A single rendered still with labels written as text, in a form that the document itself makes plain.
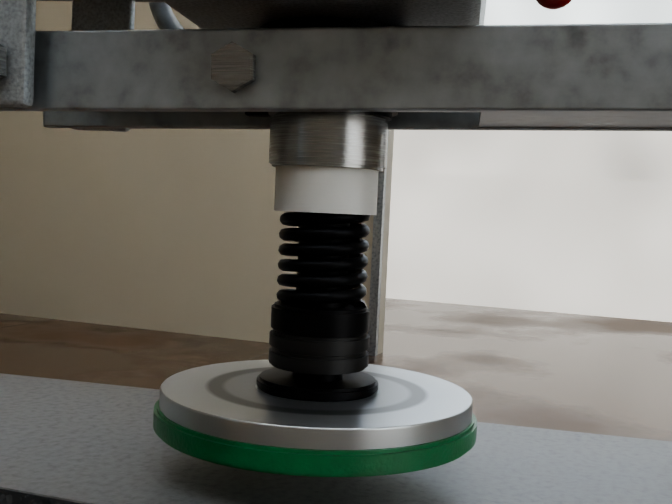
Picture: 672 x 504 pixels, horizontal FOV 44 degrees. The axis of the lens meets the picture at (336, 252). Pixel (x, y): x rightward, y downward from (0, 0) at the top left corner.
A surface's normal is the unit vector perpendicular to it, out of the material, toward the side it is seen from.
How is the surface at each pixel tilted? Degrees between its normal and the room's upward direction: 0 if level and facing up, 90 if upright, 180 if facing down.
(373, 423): 0
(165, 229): 90
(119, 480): 0
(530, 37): 90
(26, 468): 0
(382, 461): 90
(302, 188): 90
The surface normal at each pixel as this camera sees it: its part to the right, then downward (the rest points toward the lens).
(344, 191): 0.33, 0.07
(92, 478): 0.04, -1.00
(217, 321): -0.35, 0.04
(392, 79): -0.15, 0.04
